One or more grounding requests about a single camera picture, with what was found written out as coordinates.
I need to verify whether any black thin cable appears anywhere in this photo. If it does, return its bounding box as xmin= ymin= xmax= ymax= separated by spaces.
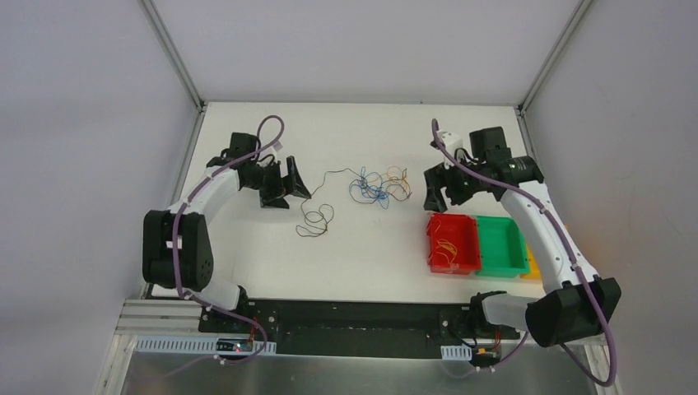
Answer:
xmin=295 ymin=167 xmax=416 ymax=239

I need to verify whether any brown thin cable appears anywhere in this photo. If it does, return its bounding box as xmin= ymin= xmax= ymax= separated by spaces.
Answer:
xmin=379 ymin=165 xmax=414 ymax=202

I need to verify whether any orange thin cable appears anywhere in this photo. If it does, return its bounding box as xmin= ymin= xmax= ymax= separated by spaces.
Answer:
xmin=433 ymin=237 xmax=459 ymax=271

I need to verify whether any blue thin cable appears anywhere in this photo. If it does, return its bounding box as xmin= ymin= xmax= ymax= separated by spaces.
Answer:
xmin=348 ymin=165 xmax=393 ymax=211

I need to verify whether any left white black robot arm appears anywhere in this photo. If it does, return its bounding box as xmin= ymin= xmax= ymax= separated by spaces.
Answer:
xmin=142 ymin=132 xmax=311 ymax=333

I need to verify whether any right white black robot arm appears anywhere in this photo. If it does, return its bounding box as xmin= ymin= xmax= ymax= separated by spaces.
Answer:
xmin=424 ymin=120 xmax=621 ymax=347

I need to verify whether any red plastic bin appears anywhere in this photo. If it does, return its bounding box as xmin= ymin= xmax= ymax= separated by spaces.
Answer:
xmin=426 ymin=213 xmax=481 ymax=276

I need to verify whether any green plastic bin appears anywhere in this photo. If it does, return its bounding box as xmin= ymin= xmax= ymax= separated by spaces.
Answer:
xmin=475 ymin=216 xmax=529 ymax=278

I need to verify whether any yellow plastic bin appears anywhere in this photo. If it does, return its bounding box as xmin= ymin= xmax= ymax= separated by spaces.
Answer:
xmin=520 ymin=223 xmax=571 ymax=282

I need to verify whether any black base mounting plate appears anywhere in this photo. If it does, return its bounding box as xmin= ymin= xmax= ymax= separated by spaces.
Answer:
xmin=198 ymin=299 xmax=519 ymax=359

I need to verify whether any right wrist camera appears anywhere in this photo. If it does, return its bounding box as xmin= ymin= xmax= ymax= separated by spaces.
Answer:
xmin=431 ymin=130 xmax=463 ymax=157

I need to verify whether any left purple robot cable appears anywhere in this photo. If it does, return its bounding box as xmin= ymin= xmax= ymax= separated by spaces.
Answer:
xmin=136 ymin=114 xmax=286 ymax=380

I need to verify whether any aluminium frame rail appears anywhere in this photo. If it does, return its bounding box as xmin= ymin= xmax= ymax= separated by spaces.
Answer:
xmin=114 ymin=298 xmax=607 ymax=346

